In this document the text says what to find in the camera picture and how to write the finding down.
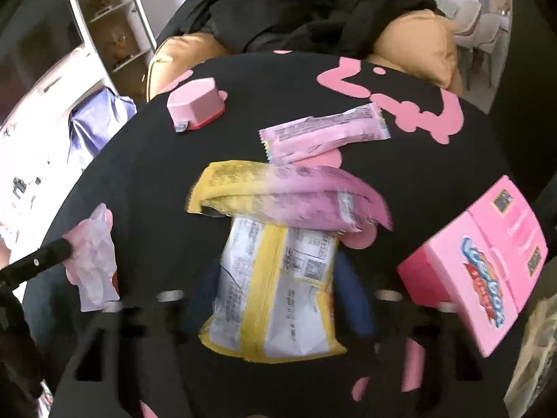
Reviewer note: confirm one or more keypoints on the pink carton box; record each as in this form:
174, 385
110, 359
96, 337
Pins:
474, 252

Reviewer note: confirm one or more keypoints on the tan leather sofa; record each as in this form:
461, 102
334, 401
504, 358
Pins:
417, 39

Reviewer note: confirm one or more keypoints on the pink hexagonal box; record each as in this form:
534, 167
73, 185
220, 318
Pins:
193, 102

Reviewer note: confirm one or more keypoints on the golden shelf figurine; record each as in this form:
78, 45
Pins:
119, 45

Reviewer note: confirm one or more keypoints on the white low cabinet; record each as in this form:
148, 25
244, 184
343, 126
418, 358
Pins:
39, 130

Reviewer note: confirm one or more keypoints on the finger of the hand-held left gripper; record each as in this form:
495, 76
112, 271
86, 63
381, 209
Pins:
39, 261

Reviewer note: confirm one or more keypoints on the pink yellow gradient wrapper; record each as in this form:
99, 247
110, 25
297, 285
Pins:
304, 191

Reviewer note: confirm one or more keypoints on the orange shelf ornament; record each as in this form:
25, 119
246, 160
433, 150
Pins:
101, 2

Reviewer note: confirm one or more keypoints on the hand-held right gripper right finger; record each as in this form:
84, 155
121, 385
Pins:
354, 305

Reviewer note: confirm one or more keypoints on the white open shelf cabinet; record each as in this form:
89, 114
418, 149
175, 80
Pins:
108, 21

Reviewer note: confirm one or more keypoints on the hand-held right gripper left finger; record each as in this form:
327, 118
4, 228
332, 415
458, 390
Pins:
202, 309

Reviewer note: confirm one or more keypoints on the black jacket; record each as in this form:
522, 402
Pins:
270, 8

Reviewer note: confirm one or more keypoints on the clear lavender plastic wrapper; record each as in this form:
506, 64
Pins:
95, 252

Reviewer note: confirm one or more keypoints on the yellow white snack packet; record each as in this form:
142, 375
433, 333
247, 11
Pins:
278, 287

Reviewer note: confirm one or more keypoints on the pale pink snack wrapper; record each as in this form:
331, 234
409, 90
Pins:
326, 133

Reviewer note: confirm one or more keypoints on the white orange plastic bag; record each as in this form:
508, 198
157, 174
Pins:
535, 357

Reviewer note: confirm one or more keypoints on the black knit garment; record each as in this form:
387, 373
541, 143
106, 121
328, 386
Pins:
391, 4

